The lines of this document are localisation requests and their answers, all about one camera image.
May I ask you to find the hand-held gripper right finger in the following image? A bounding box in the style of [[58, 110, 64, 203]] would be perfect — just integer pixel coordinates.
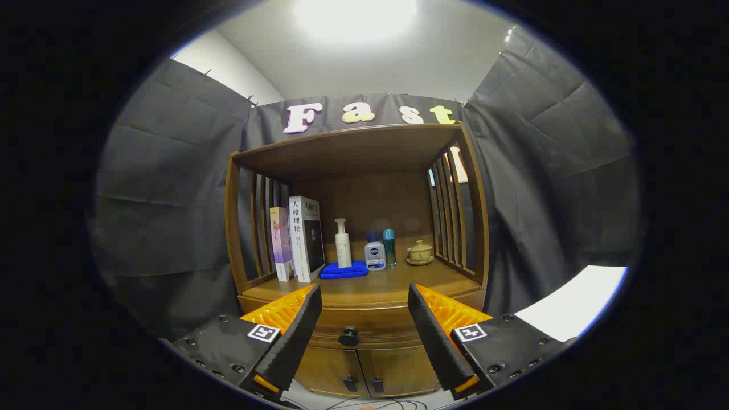
[[407, 283, 576, 400]]

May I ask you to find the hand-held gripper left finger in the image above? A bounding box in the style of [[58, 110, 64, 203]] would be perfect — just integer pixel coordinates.
[[174, 283, 323, 399]]

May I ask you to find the brown wooden drawer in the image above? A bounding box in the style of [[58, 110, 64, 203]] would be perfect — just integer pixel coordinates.
[[308, 307, 435, 349]]

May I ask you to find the wooden cabinet door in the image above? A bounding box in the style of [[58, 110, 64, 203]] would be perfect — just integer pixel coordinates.
[[296, 346, 365, 396], [358, 345, 442, 397]]

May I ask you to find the wooden countertop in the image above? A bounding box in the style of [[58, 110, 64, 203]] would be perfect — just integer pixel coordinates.
[[242, 259, 484, 311]]

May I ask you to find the brown wooden cabinet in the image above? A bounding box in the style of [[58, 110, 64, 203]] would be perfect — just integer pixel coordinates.
[[224, 121, 490, 398]]

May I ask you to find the blue folded cloth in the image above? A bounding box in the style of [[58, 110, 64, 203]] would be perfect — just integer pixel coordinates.
[[320, 260, 369, 280]]

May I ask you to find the yellow lidded teacup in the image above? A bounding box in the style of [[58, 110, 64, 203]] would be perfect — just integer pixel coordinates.
[[406, 240, 435, 267]]

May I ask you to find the purple book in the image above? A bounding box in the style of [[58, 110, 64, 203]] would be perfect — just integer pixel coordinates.
[[269, 207, 297, 282]]

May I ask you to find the white thick book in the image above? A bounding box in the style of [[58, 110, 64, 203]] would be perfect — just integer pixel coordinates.
[[289, 195, 326, 284]]

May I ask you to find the white pump bottle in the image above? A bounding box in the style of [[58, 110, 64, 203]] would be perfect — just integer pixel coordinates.
[[334, 218, 353, 269]]

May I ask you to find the slim teal bottle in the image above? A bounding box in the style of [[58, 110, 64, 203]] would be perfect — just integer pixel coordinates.
[[382, 229, 398, 269]]

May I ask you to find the white bottle with blue cap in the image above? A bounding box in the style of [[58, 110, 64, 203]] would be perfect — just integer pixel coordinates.
[[364, 232, 387, 272]]

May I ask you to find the white grey ridged board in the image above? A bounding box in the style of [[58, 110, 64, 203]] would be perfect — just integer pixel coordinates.
[[515, 265, 627, 342]]

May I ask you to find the black backdrop cloth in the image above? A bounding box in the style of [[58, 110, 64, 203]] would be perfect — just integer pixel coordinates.
[[94, 26, 644, 342]]

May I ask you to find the ceiling light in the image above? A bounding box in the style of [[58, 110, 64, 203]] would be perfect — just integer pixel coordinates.
[[293, 0, 419, 43]]

